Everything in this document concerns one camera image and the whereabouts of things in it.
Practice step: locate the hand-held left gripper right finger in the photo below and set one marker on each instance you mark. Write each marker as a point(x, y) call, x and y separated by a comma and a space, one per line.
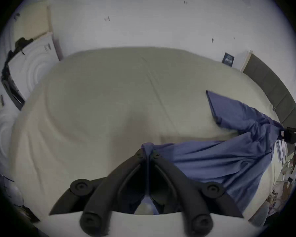
point(185, 194)

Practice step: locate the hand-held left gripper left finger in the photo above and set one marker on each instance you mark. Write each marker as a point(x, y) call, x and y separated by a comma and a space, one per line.
point(101, 196)

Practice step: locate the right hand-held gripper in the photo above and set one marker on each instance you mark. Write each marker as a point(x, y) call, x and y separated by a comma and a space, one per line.
point(290, 134)

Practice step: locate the blue shirt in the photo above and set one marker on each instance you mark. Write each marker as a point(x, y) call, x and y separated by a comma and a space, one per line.
point(212, 157)

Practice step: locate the dark padded headboard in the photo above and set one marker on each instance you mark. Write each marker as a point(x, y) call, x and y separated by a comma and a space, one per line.
point(273, 88)

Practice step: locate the small dark blue card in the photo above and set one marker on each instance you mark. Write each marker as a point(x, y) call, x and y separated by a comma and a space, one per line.
point(228, 59)

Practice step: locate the white washing machine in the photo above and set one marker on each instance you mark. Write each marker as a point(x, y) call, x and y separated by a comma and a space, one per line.
point(34, 65)
point(0, 132)

